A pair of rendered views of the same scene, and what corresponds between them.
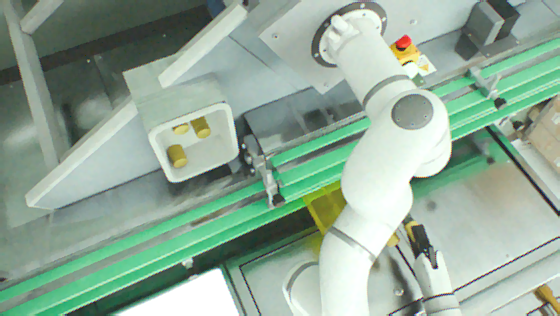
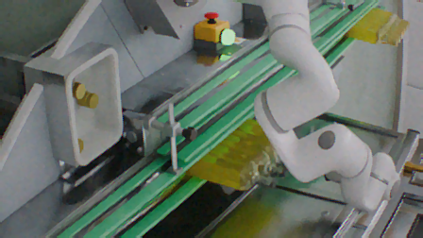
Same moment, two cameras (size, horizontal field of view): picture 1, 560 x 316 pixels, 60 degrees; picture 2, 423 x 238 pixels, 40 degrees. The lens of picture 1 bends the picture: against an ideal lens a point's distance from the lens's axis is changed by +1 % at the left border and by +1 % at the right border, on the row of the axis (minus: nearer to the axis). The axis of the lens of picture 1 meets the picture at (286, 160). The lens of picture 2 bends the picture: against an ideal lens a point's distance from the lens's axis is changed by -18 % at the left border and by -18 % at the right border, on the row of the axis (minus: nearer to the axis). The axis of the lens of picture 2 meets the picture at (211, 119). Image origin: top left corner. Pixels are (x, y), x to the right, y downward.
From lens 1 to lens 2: 0.97 m
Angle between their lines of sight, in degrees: 39
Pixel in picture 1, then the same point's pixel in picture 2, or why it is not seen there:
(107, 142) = (24, 128)
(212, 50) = (90, 18)
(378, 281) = (305, 216)
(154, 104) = (59, 65)
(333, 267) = (292, 40)
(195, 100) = (89, 54)
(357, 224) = (286, 18)
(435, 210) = not seen: hidden behind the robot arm
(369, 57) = not seen: outside the picture
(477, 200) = not seen: hidden behind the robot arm
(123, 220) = (52, 217)
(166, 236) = (96, 221)
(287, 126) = (154, 95)
